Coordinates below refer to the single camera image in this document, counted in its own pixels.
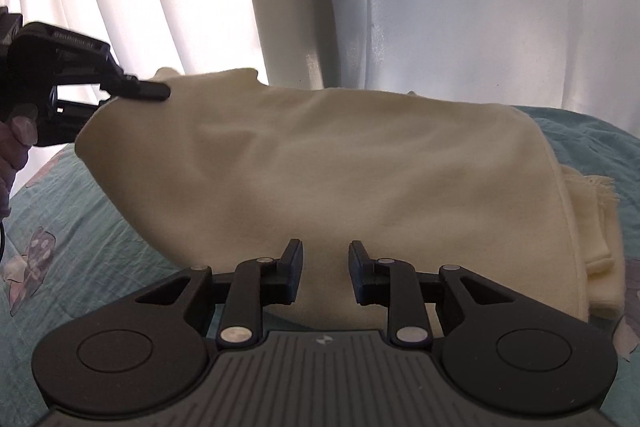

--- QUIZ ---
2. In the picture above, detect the teal mushroom print bedsheet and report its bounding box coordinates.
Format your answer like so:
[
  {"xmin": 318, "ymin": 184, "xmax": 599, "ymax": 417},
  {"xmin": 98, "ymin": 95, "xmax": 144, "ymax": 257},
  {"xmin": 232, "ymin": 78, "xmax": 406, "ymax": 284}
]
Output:
[{"xmin": 1, "ymin": 107, "xmax": 639, "ymax": 401}]

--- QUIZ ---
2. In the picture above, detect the cream knit sweater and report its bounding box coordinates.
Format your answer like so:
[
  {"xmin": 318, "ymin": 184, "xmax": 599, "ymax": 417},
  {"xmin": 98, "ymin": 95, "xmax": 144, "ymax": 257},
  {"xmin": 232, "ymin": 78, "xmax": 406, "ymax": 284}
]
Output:
[{"xmin": 75, "ymin": 69, "xmax": 625, "ymax": 329}]

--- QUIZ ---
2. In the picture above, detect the left hand purple glove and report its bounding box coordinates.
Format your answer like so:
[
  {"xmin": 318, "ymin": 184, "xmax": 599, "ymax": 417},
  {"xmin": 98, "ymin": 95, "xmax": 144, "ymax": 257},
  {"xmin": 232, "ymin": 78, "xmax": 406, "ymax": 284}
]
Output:
[{"xmin": 0, "ymin": 103, "xmax": 38, "ymax": 219}]

